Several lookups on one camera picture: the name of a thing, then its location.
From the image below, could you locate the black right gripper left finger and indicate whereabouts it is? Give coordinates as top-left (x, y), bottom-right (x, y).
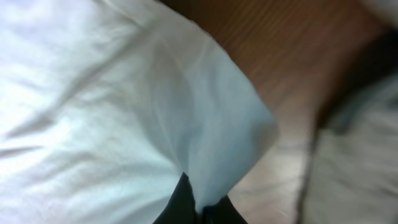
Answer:
top-left (154, 173), bottom-right (197, 224)

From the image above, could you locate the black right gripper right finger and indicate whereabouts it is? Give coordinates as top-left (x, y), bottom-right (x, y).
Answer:
top-left (203, 195), bottom-right (248, 224)

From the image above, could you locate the white Puma t-shirt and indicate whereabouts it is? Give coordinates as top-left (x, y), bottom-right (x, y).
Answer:
top-left (1, 0), bottom-right (278, 223)

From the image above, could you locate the grey garment at right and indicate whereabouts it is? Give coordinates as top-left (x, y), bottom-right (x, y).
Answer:
top-left (300, 73), bottom-right (397, 224)

